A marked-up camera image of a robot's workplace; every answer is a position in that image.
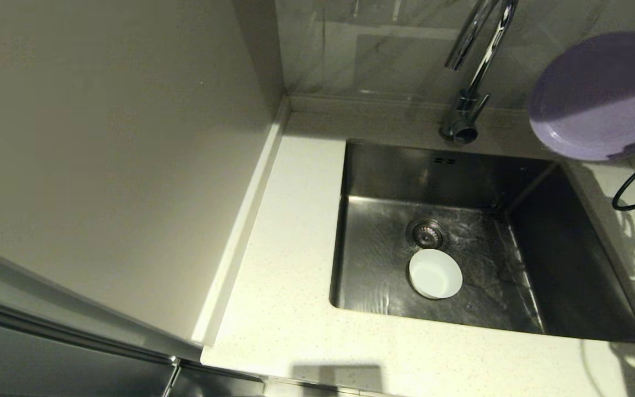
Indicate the stainless steel appliance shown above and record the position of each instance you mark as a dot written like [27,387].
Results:
[47,353]

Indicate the beige cabinet side panel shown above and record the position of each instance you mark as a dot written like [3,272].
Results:
[102,138]

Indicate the white plastic bowl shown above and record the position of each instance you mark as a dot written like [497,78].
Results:
[436,274]

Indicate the chrome gooseneck faucet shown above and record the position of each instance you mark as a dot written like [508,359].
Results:
[463,110]

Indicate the stainless steel sink basin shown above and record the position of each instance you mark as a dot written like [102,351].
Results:
[477,309]

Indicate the round metal drain strainer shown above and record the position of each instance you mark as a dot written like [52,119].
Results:
[425,233]

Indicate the purple plastic plate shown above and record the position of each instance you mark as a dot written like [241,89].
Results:
[587,99]

